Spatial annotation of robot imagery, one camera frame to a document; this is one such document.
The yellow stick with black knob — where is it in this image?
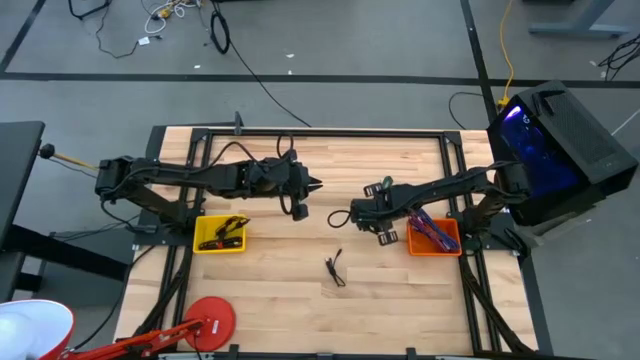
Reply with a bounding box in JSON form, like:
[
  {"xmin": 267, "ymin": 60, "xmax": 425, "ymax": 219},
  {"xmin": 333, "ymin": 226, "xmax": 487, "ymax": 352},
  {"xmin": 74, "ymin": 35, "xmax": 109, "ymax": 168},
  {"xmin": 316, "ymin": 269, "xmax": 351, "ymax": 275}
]
[{"xmin": 38, "ymin": 143, "xmax": 99, "ymax": 172}]

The yellow plastic basket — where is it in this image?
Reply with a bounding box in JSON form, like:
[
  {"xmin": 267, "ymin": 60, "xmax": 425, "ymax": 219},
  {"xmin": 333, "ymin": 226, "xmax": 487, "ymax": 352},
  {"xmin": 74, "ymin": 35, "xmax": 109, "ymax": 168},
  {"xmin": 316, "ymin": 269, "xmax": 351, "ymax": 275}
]
[{"xmin": 192, "ymin": 214, "xmax": 249, "ymax": 255}]

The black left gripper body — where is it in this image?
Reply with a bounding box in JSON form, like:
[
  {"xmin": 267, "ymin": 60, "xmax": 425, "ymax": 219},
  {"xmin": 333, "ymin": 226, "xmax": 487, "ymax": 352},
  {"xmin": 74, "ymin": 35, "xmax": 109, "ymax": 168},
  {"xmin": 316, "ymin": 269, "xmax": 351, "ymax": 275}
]
[{"xmin": 247, "ymin": 157, "xmax": 312, "ymax": 204}]

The purple braided USB cable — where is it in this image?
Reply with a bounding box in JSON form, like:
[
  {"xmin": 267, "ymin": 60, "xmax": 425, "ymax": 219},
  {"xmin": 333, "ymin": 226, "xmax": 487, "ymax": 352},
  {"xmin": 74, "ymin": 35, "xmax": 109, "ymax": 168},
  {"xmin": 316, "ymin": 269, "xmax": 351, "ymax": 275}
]
[{"xmin": 412, "ymin": 209, "xmax": 454, "ymax": 251}]

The black coiled floor cable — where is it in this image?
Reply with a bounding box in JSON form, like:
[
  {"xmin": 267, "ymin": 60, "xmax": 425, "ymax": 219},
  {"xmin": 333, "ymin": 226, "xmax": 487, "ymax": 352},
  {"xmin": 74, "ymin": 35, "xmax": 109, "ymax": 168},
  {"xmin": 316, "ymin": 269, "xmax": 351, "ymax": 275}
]
[{"xmin": 208, "ymin": 0, "xmax": 314, "ymax": 129}]

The orange plastic basket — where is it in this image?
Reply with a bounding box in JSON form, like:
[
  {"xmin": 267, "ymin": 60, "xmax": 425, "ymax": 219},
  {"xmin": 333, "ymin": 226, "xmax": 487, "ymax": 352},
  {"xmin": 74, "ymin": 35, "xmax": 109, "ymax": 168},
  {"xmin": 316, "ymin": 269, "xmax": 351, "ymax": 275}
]
[{"xmin": 406, "ymin": 217, "xmax": 464, "ymax": 258}]

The black cable with red tie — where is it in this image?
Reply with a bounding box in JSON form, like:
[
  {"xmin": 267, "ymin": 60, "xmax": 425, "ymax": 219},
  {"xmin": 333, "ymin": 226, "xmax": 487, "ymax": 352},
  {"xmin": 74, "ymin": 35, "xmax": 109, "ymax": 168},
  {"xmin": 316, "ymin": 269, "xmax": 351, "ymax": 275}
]
[{"xmin": 197, "ymin": 236, "xmax": 246, "ymax": 252}]

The black cable bundle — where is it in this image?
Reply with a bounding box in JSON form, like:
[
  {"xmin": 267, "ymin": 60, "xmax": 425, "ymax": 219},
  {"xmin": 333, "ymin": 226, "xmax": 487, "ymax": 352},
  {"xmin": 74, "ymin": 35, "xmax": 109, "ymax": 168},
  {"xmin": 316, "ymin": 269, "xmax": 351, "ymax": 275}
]
[{"xmin": 597, "ymin": 33, "xmax": 640, "ymax": 81}]

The grey desk leg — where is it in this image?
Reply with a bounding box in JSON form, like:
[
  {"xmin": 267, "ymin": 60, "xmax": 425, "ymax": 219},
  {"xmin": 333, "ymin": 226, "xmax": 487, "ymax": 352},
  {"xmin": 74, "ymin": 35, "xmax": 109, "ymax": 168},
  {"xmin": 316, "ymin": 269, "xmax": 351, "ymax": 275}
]
[{"xmin": 522, "ymin": 0, "xmax": 629, "ymax": 41}]

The black computer case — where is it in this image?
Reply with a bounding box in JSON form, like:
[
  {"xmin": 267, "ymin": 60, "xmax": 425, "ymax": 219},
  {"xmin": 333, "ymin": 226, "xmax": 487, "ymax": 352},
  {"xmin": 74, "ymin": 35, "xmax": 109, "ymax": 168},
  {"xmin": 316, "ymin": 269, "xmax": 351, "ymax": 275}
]
[{"xmin": 485, "ymin": 79, "xmax": 640, "ymax": 227}]

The white cable bundle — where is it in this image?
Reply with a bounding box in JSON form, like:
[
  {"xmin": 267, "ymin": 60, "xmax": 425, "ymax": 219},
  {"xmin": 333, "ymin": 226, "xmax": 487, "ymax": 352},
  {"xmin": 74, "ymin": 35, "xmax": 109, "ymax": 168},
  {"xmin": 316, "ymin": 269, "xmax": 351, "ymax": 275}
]
[{"xmin": 137, "ymin": 0, "xmax": 201, "ymax": 47}]

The thin black floor cable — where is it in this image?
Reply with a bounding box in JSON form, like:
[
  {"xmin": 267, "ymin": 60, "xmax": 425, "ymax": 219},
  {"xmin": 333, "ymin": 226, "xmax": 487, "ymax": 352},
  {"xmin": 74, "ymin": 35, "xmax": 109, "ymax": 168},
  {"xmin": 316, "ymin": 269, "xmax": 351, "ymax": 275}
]
[
  {"xmin": 447, "ymin": 91, "xmax": 485, "ymax": 130},
  {"xmin": 93, "ymin": 4, "xmax": 151, "ymax": 60}
]

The red desk lamp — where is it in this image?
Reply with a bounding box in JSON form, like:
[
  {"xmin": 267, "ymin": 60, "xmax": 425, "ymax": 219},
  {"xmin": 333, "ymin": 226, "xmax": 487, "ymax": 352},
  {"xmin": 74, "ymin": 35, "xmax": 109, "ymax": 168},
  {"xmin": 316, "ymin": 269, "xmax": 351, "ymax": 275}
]
[{"xmin": 0, "ymin": 295, "xmax": 237, "ymax": 360}]

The yellow floor cable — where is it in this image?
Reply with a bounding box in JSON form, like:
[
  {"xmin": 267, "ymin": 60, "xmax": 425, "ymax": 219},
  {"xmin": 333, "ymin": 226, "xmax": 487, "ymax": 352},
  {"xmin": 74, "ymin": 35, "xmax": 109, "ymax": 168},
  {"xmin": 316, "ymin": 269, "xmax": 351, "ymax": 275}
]
[{"xmin": 496, "ymin": 0, "xmax": 517, "ymax": 110}]

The black desk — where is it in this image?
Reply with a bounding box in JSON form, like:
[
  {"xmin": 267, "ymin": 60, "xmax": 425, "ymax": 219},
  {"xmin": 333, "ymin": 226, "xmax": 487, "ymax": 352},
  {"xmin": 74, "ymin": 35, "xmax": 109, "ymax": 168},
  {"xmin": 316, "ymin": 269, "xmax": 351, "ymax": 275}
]
[{"xmin": 0, "ymin": 120, "xmax": 132, "ymax": 304}]

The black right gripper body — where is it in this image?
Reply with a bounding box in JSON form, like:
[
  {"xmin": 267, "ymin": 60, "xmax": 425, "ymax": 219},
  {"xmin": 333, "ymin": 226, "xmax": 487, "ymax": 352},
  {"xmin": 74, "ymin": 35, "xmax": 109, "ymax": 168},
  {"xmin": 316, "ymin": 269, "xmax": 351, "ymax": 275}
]
[{"xmin": 349, "ymin": 192, "xmax": 401, "ymax": 235}]

